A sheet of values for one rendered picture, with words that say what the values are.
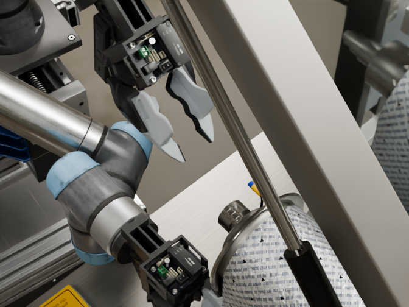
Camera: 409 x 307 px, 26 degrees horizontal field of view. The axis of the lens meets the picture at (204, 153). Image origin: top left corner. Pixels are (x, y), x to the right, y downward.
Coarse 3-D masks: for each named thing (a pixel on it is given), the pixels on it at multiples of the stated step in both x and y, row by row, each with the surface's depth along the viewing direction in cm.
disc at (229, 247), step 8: (288, 200) 100; (296, 200) 102; (264, 208) 97; (256, 216) 97; (264, 216) 98; (248, 224) 96; (240, 232) 96; (232, 240) 96; (224, 248) 97; (232, 248) 98; (224, 256) 97; (216, 264) 98; (224, 264) 99; (216, 272) 99; (216, 280) 100; (216, 288) 102
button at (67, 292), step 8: (64, 288) 136; (72, 288) 136; (56, 296) 135; (64, 296) 135; (72, 296) 135; (48, 304) 134; (56, 304) 134; (64, 304) 134; (72, 304) 134; (80, 304) 134
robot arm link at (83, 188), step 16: (64, 160) 122; (80, 160) 123; (48, 176) 123; (64, 176) 121; (80, 176) 121; (96, 176) 121; (64, 192) 121; (80, 192) 120; (96, 192) 119; (112, 192) 119; (64, 208) 124; (80, 208) 119; (96, 208) 118; (80, 224) 124
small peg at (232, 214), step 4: (224, 208) 103; (228, 208) 102; (232, 208) 103; (224, 212) 102; (228, 212) 102; (232, 212) 102; (236, 212) 102; (228, 216) 102; (232, 216) 102; (236, 216) 102; (240, 216) 102; (232, 220) 102; (236, 220) 102
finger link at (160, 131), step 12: (144, 96) 96; (144, 108) 98; (156, 108) 98; (144, 120) 98; (156, 120) 96; (168, 120) 94; (156, 132) 98; (168, 132) 95; (156, 144) 99; (168, 144) 99; (180, 156) 99
